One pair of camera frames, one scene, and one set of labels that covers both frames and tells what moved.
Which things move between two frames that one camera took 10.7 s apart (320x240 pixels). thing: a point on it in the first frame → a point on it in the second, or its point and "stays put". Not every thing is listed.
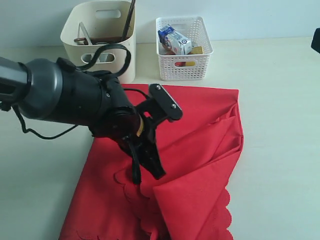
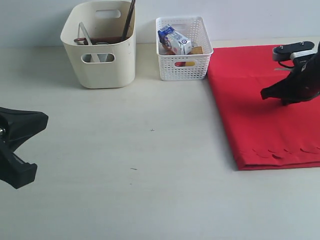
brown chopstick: x=129 y=18 stays put
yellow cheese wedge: x=197 y=50 stays put
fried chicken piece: x=169 y=52 stays put
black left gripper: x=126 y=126 → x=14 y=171
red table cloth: x=199 y=155 → x=262 y=132
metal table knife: x=86 y=31 stays put
